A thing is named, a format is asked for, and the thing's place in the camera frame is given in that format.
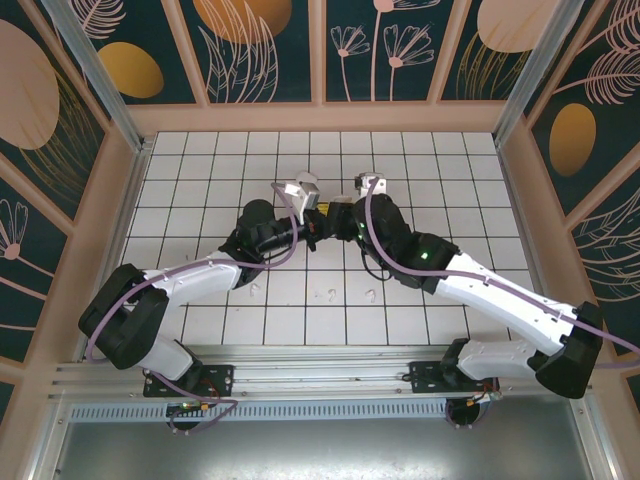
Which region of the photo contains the grey metal sheet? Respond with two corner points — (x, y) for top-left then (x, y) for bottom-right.
(29, 399), (619, 480)

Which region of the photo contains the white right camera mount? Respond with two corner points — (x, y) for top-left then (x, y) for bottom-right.
(360, 172), (388, 194)

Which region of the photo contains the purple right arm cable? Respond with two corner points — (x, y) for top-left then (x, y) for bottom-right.
(364, 179), (640, 372)

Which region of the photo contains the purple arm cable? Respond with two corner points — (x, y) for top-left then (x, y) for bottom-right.
(83, 180), (301, 362)
(364, 179), (640, 372)

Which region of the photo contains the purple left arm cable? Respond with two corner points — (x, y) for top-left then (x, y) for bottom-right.
(83, 180), (301, 362)

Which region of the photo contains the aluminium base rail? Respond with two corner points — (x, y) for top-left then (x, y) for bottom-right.
(49, 343), (599, 401)

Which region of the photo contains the perforated grey cable duct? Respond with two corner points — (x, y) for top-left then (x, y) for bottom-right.
(67, 401), (454, 422)

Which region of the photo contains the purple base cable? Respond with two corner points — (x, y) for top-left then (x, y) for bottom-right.
(166, 397), (239, 436)

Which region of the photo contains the aluminium frame post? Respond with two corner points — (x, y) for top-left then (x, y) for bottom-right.
(39, 0), (154, 155)
(492, 0), (587, 146)

